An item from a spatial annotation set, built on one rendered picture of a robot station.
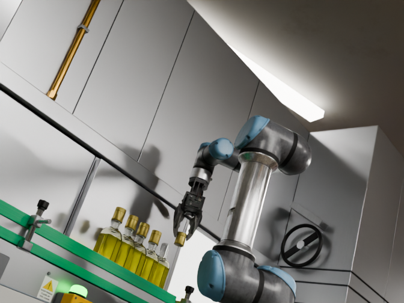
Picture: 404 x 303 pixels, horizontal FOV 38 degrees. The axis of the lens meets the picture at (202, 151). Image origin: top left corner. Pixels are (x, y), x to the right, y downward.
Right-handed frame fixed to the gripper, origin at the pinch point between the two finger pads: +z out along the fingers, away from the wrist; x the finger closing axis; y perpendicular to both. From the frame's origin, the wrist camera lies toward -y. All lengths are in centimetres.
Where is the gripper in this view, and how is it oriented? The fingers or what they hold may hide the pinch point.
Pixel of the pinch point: (181, 235)
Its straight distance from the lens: 206.4
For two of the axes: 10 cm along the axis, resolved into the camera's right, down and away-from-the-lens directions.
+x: 9.5, 3.2, 0.4
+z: -2.8, 8.6, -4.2
